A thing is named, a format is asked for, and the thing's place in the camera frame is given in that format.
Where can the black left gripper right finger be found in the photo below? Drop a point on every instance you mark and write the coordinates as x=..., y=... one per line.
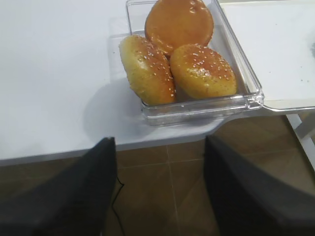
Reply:
x=247, y=201

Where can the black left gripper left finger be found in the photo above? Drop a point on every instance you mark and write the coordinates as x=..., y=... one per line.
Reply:
x=73, y=203

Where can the sesame bun top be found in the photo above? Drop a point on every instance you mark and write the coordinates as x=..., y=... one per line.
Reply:
x=202, y=72

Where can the sesame bun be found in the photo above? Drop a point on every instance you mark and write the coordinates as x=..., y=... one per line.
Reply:
x=202, y=72
x=147, y=70

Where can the white table leg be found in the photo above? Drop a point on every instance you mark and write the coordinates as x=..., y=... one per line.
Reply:
x=304, y=130

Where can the sesame bun left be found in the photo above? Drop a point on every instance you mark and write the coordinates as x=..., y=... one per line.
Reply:
x=147, y=70

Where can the clear plastic bun container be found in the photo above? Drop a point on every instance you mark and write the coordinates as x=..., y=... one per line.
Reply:
x=249, y=94

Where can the white serving tray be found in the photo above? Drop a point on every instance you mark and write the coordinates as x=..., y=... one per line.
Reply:
x=278, y=39

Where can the plain orange bottom bun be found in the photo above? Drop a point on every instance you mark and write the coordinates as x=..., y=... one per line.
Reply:
x=174, y=23

